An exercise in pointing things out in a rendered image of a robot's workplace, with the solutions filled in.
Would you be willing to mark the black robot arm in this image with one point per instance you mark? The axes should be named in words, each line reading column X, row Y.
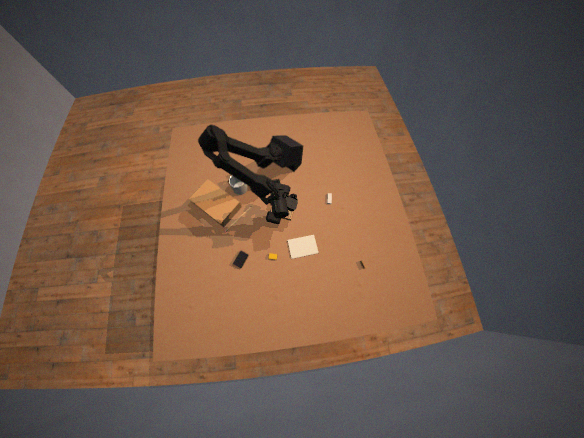
column 212, row 137

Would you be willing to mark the wooden ball-in-hole puzzle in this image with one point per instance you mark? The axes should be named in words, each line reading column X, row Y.
column 289, row 217

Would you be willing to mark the flat wooden box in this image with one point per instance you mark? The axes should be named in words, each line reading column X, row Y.
column 216, row 202

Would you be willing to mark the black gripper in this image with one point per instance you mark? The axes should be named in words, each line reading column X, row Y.
column 270, row 217

